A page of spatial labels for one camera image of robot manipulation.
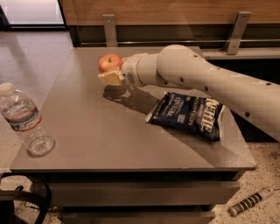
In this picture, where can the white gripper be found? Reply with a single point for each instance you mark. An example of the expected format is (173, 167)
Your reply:
(129, 71)

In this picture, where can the clear plastic water bottle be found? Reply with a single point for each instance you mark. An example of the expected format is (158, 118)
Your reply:
(22, 114)

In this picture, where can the right metal bracket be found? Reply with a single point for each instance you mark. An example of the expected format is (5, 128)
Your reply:
(234, 40)

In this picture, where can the white power strip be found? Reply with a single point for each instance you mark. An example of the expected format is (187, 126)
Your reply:
(250, 201)

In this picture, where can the metal rail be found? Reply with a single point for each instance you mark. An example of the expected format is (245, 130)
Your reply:
(275, 40)

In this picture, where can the left metal bracket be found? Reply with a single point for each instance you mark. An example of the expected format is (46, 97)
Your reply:
(109, 24)

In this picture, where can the grey cabinet with drawers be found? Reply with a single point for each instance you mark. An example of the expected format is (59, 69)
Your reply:
(109, 166)

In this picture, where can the red apple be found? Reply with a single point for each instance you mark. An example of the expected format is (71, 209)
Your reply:
(109, 62)

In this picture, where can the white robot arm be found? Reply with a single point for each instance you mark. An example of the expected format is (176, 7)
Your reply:
(177, 66)

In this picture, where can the blue Kettle chips bag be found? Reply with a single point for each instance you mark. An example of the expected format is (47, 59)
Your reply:
(198, 115)

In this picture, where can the metal bracket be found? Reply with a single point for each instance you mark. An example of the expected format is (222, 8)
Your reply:
(234, 40)
(109, 24)

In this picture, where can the black chair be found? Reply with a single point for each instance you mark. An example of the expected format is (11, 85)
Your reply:
(8, 197)

